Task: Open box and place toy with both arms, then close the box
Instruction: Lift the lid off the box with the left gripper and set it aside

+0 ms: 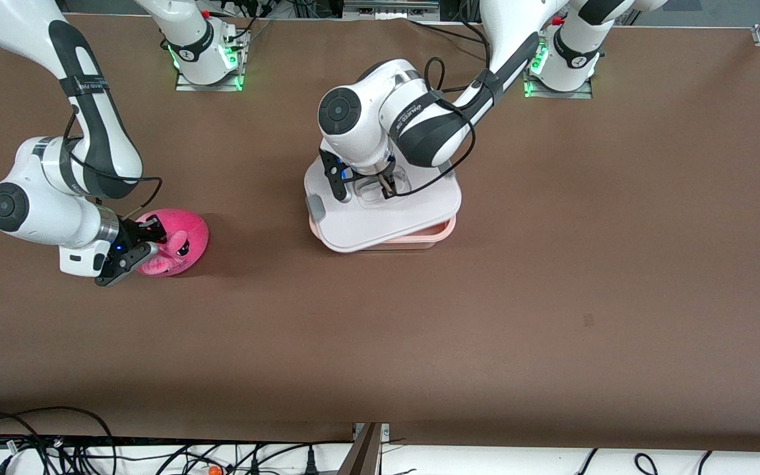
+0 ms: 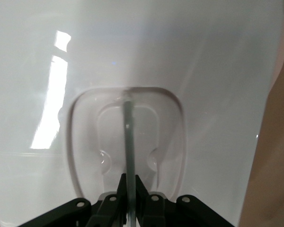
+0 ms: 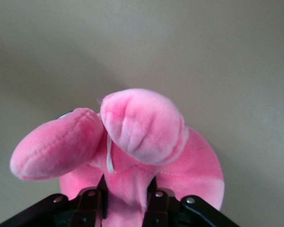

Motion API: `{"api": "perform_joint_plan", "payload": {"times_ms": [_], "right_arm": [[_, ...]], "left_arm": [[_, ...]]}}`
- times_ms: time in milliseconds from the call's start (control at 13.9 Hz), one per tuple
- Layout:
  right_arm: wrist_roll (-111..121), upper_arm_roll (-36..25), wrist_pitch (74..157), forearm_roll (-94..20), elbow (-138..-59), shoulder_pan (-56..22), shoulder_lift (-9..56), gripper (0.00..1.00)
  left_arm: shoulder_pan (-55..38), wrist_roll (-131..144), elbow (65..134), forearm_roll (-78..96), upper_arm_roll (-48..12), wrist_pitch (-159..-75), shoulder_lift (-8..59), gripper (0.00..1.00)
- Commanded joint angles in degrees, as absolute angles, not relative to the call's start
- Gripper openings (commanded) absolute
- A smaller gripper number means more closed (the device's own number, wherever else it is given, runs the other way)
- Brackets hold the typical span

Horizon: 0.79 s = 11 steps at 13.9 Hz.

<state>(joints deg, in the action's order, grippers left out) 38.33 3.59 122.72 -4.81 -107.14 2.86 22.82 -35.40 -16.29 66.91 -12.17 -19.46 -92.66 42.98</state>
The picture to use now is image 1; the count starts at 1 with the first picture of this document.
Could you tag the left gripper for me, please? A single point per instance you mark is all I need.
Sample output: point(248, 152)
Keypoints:
point(385, 183)

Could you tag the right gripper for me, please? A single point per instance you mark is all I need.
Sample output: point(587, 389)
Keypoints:
point(132, 233)

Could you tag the white box lid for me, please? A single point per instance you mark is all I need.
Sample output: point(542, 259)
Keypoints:
point(380, 221)

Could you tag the pink plush toy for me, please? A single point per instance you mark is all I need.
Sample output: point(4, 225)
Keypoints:
point(192, 227)

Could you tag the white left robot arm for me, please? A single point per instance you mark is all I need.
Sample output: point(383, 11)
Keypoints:
point(367, 125)

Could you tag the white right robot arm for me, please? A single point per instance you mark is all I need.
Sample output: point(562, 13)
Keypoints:
point(24, 198)

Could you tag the pink storage box base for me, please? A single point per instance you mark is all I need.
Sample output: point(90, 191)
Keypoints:
point(443, 231)

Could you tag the grey metal device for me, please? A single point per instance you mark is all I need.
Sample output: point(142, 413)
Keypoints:
point(390, 8)

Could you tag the small orange ball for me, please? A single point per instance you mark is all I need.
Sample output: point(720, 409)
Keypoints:
point(214, 470)

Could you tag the aluminium profile beam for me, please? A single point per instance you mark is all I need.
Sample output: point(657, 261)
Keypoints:
point(363, 455)

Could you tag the black power plug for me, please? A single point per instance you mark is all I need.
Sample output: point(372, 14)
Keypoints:
point(311, 465)

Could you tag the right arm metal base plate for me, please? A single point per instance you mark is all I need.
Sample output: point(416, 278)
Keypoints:
point(212, 86)

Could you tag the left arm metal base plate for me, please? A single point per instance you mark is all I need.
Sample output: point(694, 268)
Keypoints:
point(561, 94)

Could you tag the metal corner bracket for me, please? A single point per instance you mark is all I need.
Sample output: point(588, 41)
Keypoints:
point(385, 430)

